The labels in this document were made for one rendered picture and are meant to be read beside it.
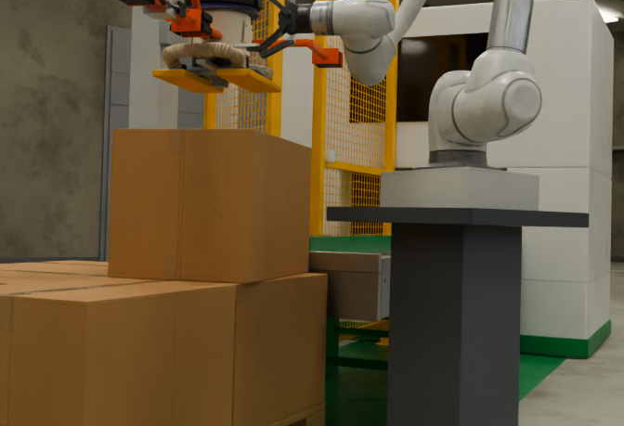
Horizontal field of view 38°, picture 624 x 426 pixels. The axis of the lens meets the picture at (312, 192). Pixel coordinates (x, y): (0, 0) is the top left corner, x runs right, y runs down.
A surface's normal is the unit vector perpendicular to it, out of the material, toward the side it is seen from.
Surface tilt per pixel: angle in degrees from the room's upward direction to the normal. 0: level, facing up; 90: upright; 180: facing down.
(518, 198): 90
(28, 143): 90
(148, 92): 90
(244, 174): 90
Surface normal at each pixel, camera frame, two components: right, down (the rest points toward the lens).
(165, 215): -0.25, -0.04
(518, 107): 0.33, 0.05
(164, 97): 0.91, 0.01
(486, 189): 0.66, 0.00
